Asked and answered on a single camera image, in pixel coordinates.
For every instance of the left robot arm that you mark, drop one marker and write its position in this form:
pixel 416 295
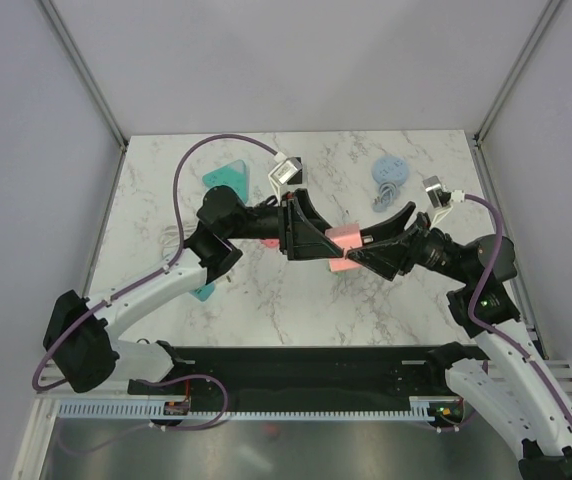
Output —
pixel 82 335

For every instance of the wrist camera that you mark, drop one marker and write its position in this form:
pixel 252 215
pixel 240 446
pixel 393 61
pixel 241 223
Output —
pixel 441 199
pixel 284 170

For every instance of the black cube socket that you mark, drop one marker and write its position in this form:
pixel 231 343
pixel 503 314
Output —
pixel 297 178

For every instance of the teal rectangular power strip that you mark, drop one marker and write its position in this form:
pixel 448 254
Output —
pixel 204 292

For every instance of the white slotted cable duct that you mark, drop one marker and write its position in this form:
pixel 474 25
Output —
pixel 161 410

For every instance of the blue round power strip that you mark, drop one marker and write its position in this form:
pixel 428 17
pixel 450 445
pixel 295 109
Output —
pixel 389 173

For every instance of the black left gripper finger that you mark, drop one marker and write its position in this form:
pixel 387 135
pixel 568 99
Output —
pixel 305 245
pixel 302 198

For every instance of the coral flat square adapter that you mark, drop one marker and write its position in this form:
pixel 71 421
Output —
pixel 270 243

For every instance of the teal triangular power strip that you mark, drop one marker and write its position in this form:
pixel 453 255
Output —
pixel 234 175

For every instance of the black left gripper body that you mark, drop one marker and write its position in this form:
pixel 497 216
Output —
pixel 288 210

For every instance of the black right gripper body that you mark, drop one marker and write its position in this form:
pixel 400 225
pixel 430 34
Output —
pixel 416 243

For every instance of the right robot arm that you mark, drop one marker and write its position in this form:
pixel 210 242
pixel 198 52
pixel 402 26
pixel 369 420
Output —
pixel 531 412

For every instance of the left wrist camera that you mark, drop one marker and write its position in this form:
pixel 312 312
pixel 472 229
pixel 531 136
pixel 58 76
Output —
pixel 284 170

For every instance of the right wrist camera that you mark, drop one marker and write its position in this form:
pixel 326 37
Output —
pixel 441 199

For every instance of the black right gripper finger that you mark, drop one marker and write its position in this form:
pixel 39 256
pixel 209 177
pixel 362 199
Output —
pixel 384 258
pixel 389 228

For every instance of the pink cube socket adapter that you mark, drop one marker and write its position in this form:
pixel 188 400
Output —
pixel 347 237

